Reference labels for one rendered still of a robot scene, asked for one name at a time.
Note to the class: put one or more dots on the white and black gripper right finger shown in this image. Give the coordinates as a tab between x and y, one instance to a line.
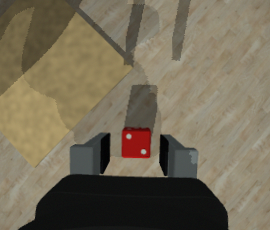
176	160

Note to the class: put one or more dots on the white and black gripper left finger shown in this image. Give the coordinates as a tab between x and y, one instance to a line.
91	158

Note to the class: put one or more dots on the red die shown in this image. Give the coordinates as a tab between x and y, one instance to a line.
136	142

